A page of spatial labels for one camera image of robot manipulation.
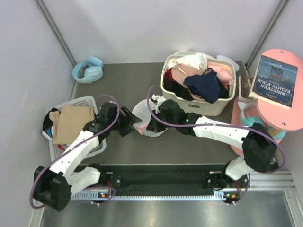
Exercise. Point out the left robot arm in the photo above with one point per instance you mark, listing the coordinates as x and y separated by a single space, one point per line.
55 185

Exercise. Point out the pink two-tier side table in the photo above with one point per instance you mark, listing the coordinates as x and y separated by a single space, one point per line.
272 115

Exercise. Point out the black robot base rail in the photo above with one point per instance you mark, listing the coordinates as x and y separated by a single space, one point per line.
168 179

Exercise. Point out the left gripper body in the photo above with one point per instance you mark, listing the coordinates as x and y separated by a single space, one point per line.
121 120

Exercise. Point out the black garment under cloth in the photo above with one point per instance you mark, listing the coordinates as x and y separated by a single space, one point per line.
47 130

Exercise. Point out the teal cat-ear headphones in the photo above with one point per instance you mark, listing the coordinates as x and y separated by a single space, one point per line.
253 120

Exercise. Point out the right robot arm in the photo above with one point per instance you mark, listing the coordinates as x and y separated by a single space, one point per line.
257 146

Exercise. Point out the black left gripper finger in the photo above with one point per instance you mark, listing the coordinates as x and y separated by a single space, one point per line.
130 117
125 129

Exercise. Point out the peach lace bra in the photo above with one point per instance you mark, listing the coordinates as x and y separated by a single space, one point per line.
180 72

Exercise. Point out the light blue headphones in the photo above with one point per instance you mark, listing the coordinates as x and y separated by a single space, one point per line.
88 71

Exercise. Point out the navy blue bra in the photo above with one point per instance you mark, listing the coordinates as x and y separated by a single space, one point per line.
207 86

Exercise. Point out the beige folded cloth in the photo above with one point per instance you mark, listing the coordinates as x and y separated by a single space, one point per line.
69 122

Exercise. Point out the cream laundry basket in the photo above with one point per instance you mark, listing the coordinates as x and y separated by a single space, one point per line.
200 107

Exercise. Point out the white mesh laundry bag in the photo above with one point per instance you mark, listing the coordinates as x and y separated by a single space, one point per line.
141 111

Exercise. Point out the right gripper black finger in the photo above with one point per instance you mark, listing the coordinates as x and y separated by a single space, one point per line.
160 127
152 126

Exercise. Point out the white plastic lid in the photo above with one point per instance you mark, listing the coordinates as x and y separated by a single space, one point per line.
227 59

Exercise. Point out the pink garment in basket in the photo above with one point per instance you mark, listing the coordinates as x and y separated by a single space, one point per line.
224 77

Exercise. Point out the black garment in basket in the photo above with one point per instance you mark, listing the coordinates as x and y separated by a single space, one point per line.
177 89

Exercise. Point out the blue hardcover book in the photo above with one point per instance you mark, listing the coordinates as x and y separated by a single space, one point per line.
274 82

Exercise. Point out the white cream garment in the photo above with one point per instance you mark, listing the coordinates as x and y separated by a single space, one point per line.
197 60

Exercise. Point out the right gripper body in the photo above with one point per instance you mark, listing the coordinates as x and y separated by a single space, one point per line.
160 114

